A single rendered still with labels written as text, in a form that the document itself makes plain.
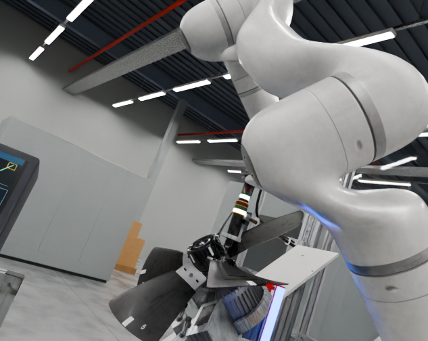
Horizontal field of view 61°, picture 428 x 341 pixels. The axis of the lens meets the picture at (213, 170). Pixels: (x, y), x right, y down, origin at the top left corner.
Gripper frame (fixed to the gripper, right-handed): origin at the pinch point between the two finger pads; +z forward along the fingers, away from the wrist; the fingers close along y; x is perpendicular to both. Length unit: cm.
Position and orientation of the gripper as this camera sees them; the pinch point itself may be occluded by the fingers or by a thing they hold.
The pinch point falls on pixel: (251, 180)
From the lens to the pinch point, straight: 121.8
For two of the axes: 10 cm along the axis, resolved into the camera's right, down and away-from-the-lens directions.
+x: 3.5, -9.2, 2.0
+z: -3.7, 0.6, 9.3
